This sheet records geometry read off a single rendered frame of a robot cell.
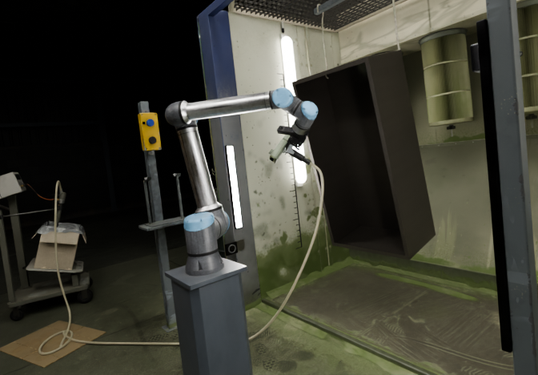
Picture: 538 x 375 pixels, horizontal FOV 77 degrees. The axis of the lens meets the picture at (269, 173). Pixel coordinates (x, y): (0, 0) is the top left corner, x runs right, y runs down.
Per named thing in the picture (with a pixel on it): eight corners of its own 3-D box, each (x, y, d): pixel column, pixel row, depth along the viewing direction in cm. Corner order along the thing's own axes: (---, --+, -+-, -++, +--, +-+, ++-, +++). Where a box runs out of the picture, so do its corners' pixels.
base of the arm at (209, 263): (195, 279, 157) (193, 257, 156) (179, 270, 172) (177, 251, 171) (230, 267, 168) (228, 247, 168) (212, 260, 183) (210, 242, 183)
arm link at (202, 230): (182, 255, 163) (177, 219, 163) (195, 244, 180) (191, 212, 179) (211, 253, 161) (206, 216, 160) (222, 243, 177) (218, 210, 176)
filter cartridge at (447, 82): (444, 138, 264) (433, 29, 259) (419, 140, 300) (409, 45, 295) (488, 131, 267) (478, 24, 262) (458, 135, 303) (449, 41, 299)
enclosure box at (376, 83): (359, 225, 270) (325, 74, 248) (435, 235, 224) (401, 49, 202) (332, 245, 250) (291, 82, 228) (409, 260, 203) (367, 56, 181)
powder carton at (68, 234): (32, 256, 335) (42, 216, 339) (82, 260, 355) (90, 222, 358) (22, 269, 288) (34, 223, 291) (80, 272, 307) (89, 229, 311)
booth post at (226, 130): (230, 305, 274) (195, 16, 262) (249, 298, 285) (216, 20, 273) (242, 312, 260) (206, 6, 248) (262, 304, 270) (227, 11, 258)
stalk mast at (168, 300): (174, 324, 254) (146, 102, 245) (177, 326, 249) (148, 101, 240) (166, 327, 250) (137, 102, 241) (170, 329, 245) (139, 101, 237)
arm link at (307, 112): (306, 96, 171) (323, 106, 170) (298, 113, 181) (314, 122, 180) (297, 106, 166) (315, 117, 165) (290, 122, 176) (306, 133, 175)
